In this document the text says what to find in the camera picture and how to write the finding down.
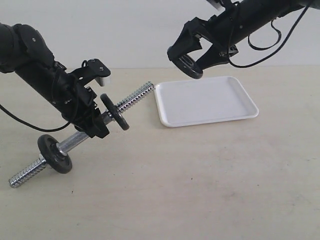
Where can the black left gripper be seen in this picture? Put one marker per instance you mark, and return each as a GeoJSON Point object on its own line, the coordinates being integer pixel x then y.
{"type": "Point", "coordinates": [76, 102]}

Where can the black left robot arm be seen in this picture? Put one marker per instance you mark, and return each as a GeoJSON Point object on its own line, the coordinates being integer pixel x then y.
{"type": "Point", "coordinates": [23, 51]}

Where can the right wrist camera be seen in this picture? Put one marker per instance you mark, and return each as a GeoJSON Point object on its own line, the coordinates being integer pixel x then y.
{"type": "Point", "coordinates": [217, 4]}

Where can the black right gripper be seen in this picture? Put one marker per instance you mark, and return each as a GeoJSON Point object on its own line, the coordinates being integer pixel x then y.
{"type": "Point", "coordinates": [223, 31]}

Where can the black weight plate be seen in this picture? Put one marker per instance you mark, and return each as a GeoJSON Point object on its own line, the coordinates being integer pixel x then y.
{"type": "Point", "coordinates": [113, 110]}
{"type": "Point", "coordinates": [189, 67]}

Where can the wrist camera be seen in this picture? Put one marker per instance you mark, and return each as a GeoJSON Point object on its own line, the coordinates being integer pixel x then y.
{"type": "Point", "coordinates": [217, 4]}
{"type": "Point", "coordinates": [92, 69]}

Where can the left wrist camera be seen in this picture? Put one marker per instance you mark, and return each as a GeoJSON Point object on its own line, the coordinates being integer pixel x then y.
{"type": "Point", "coordinates": [92, 69]}

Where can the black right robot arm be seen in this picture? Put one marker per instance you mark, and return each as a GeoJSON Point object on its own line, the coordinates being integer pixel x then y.
{"type": "Point", "coordinates": [203, 44]}

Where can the white plastic tray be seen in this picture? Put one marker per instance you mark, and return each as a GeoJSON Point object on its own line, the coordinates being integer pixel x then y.
{"type": "Point", "coordinates": [207, 100]}

